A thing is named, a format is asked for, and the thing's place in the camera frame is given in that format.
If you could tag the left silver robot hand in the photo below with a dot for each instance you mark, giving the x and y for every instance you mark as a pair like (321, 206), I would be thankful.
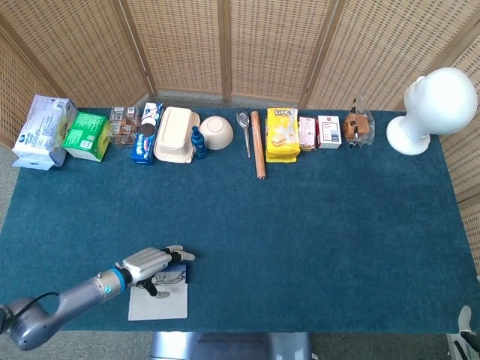
(146, 262)

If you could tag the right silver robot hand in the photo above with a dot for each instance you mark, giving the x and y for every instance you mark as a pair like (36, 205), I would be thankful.
(465, 318)

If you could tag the black eyeglasses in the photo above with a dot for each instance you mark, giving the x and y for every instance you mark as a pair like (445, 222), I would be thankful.
(170, 278)

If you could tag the blue glasses case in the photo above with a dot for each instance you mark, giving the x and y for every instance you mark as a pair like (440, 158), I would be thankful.
(157, 307)

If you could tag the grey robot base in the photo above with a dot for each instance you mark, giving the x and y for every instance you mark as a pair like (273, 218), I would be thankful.
(225, 347)

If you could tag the blue Oreo cookie box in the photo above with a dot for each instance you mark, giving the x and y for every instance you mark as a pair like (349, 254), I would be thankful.
(144, 148)

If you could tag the blue spray bottle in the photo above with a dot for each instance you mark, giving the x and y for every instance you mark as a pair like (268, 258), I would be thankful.
(198, 144)

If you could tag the beige lidded lunch box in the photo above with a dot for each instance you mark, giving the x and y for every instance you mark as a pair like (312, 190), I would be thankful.
(174, 131)

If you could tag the clear plastic snack box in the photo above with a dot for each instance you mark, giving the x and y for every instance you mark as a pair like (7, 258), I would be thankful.
(123, 127)

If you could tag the green tissue pack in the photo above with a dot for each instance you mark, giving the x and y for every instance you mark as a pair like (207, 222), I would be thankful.
(84, 133)

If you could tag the beige upturned bowl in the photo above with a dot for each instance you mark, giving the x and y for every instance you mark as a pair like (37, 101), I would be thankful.
(216, 132)

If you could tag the blue carpet table mat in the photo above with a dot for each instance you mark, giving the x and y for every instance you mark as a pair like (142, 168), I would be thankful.
(300, 232)

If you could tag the wooden rolling pin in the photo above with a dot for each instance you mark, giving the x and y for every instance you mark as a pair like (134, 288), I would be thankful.
(258, 146)

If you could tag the white blue tissue pack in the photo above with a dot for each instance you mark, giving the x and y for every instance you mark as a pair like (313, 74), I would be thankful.
(41, 131)

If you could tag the metal spoon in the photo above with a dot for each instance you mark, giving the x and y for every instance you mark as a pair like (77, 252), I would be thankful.
(243, 119)

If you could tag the yellow snack bag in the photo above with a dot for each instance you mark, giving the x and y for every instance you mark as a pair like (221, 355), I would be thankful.
(282, 137)

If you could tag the small pink box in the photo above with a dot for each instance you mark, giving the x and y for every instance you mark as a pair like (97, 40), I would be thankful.
(307, 133)

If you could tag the white foam mannequin head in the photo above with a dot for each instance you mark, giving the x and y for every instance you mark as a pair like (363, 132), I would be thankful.
(438, 101)

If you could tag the clear bag of cookies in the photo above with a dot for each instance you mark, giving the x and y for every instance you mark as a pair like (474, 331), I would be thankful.
(356, 127)

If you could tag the white red box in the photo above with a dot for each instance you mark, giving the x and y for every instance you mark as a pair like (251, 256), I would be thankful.
(329, 132)

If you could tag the wicker folding screen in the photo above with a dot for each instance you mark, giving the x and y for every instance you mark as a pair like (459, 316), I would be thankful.
(262, 45)

